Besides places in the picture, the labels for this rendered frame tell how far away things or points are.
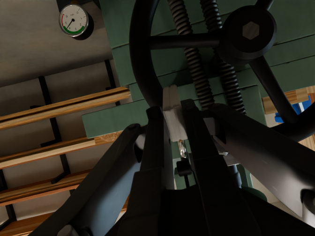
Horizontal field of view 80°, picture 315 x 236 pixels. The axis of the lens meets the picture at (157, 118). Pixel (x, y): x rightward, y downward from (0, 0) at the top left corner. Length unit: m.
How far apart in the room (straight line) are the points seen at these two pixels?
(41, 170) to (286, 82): 3.34
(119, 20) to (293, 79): 0.39
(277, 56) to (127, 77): 0.32
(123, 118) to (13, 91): 3.19
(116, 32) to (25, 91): 3.06
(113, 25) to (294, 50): 0.39
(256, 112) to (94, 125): 0.34
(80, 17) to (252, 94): 0.35
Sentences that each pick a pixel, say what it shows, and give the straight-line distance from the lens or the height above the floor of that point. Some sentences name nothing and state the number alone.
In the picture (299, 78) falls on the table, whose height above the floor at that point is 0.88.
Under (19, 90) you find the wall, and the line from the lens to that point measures 3.53.
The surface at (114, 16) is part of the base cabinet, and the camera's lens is 0.49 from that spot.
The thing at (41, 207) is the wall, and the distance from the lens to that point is 3.70.
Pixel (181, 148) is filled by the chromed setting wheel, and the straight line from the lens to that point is 0.68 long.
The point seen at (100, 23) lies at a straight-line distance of 0.57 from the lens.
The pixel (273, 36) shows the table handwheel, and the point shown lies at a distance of 0.26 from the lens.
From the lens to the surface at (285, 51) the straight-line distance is 0.49.
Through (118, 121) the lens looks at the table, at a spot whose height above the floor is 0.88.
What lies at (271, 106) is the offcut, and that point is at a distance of 0.48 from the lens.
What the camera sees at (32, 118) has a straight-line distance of 2.84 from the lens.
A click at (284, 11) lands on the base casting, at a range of 0.51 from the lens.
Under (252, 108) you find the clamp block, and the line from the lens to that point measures 0.35.
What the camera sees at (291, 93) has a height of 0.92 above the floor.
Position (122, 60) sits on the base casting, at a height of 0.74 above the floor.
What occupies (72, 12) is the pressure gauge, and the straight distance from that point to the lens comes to 0.46.
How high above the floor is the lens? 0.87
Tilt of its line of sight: 3 degrees up
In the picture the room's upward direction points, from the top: 166 degrees clockwise
